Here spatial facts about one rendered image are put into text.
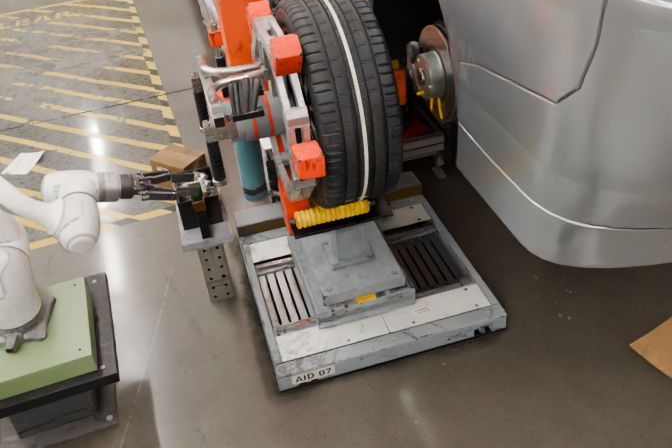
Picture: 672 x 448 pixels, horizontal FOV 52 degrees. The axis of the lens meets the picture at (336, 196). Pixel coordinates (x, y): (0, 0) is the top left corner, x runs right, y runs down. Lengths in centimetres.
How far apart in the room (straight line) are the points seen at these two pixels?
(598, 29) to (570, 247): 52
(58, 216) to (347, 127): 80
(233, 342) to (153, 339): 31
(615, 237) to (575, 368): 96
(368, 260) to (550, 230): 100
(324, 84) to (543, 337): 124
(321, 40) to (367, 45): 13
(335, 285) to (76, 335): 85
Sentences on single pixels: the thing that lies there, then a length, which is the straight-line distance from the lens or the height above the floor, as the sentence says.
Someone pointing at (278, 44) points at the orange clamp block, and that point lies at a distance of 185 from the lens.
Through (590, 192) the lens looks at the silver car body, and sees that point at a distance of 151.
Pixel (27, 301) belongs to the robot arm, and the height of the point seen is 51.
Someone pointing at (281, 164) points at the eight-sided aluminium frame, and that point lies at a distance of 233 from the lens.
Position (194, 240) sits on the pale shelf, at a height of 45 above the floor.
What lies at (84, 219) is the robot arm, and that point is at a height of 80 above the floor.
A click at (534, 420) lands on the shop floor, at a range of 233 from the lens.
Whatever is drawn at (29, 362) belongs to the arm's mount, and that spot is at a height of 37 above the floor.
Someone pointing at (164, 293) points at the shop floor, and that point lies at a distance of 287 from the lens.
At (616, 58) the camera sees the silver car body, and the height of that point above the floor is 130.
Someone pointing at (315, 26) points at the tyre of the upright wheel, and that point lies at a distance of 195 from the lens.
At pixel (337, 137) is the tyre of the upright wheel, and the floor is 91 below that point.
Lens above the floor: 185
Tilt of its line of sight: 35 degrees down
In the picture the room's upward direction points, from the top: 6 degrees counter-clockwise
